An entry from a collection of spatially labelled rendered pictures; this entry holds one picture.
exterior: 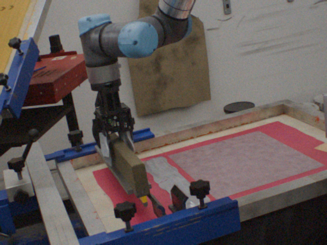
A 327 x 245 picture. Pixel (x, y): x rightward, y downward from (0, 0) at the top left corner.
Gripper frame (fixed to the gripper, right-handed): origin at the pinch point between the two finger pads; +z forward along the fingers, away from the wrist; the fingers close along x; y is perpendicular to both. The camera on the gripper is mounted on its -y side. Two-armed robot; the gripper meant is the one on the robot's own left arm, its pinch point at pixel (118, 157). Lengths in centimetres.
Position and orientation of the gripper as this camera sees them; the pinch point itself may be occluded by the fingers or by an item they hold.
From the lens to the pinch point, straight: 131.5
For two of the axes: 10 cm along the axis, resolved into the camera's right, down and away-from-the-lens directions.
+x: 9.3, -2.4, 2.7
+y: 3.3, 2.5, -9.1
